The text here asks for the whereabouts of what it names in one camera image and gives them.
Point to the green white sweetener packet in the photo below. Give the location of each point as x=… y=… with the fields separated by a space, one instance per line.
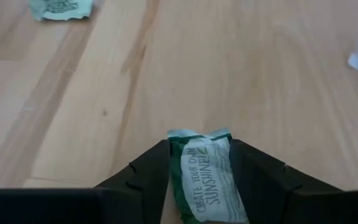
x=61 y=11
x=204 y=180

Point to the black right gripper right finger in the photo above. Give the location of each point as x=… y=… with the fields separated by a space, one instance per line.
x=259 y=180

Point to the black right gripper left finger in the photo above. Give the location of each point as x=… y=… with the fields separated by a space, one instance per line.
x=145 y=180

